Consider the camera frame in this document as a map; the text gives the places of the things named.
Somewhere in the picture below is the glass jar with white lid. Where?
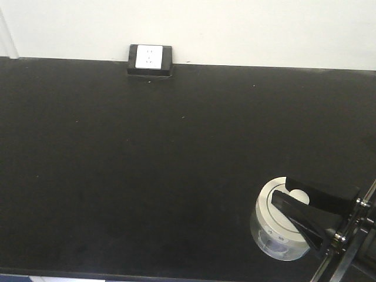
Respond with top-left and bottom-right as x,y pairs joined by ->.
250,176 -> 310,261

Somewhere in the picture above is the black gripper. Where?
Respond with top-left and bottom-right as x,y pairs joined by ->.
271,177 -> 375,281

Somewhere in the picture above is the black countertop power socket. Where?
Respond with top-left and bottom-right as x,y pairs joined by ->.
127,44 -> 173,77

